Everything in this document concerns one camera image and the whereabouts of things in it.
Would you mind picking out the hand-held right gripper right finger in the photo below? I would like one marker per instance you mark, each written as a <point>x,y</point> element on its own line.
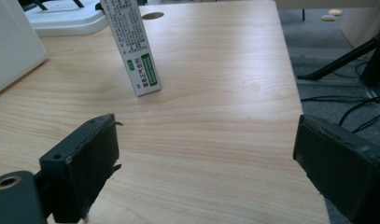
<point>346,168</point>

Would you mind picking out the white plastic tray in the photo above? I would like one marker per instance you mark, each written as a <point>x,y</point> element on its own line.
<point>64,19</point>

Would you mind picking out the white storage box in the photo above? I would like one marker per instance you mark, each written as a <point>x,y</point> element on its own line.
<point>10,43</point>

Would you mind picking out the white box with green labels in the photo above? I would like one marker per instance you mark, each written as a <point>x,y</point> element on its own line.
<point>133,46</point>

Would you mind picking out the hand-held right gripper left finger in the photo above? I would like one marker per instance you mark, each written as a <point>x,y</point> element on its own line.
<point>80,168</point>

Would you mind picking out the round grey stone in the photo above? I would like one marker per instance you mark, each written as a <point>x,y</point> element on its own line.
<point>328,17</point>

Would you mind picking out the round beige stone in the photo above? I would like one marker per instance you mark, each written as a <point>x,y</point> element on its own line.
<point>334,12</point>

